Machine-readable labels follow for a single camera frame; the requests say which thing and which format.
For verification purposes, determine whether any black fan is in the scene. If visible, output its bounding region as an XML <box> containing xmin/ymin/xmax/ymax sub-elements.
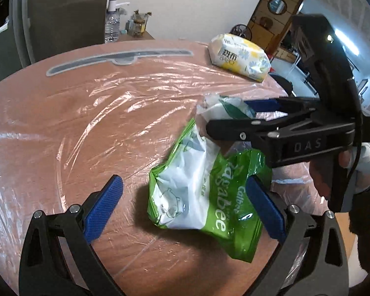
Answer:
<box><xmin>233</xmin><ymin>23</ymin><xmax>253</xmax><ymax>40</ymax></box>

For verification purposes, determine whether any round wall mirror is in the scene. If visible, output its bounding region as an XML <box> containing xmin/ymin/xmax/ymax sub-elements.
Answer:
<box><xmin>268</xmin><ymin>0</ymin><xmax>288</xmax><ymax>15</ymax></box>

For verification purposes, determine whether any person's right hand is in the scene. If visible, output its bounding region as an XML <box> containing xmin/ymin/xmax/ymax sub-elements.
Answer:
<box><xmin>308</xmin><ymin>149</ymin><xmax>353</xmax><ymax>205</ymax></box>

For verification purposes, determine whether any wooden cabinet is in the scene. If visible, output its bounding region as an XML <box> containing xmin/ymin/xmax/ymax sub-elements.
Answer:
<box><xmin>247</xmin><ymin>0</ymin><xmax>306</xmax><ymax>56</ymax></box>

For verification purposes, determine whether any yellow and white tissue pack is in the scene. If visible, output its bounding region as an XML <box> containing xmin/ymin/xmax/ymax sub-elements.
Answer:
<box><xmin>207</xmin><ymin>33</ymin><xmax>271</xmax><ymax>83</ymax></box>

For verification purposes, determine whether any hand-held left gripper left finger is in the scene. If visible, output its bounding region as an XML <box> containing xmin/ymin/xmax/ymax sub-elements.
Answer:
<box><xmin>18</xmin><ymin>174</ymin><xmax>126</xmax><ymax>296</ymax></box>

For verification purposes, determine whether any stainless steel refrigerator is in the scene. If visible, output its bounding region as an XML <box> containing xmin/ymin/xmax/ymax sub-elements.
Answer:
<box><xmin>0</xmin><ymin>0</ymin><xmax>112</xmax><ymax>79</ymax></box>

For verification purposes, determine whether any white and green plastic wrapper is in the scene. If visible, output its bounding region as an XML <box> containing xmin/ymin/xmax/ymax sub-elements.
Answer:
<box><xmin>196</xmin><ymin>93</ymin><xmax>289</xmax><ymax>130</ymax></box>

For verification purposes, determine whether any green snack bag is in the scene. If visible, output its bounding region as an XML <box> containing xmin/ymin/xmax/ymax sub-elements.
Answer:
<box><xmin>147</xmin><ymin>118</ymin><xmax>273</xmax><ymax>263</ymax></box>

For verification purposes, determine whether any grey plastic strip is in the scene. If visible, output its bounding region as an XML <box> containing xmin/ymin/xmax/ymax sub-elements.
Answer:
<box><xmin>46</xmin><ymin>48</ymin><xmax>194</xmax><ymax>77</ymax></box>

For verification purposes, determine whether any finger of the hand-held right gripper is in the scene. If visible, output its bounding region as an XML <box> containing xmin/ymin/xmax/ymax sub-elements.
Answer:
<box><xmin>205</xmin><ymin>112</ymin><xmax>315</xmax><ymax>141</ymax></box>
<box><xmin>243</xmin><ymin>96</ymin><xmax>321</xmax><ymax>117</ymax></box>

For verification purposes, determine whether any glass jar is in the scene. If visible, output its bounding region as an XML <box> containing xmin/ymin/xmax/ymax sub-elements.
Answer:
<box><xmin>131</xmin><ymin>10</ymin><xmax>152</xmax><ymax>37</ymax></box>

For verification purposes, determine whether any dark chair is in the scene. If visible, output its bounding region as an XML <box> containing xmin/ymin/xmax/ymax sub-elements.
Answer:
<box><xmin>270</xmin><ymin>73</ymin><xmax>294</xmax><ymax>94</ymax></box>

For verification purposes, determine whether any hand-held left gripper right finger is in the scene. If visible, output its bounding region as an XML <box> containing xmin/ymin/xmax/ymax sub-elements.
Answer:
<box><xmin>246</xmin><ymin>174</ymin><xmax>350</xmax><ymax>296</ymax></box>

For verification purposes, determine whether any clear water bottle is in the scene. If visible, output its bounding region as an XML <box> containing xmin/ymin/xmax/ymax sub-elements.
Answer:
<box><xmin>104</xmin><ymin>0</ymin><xmax>130</xmax><ymax>44</ymax></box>

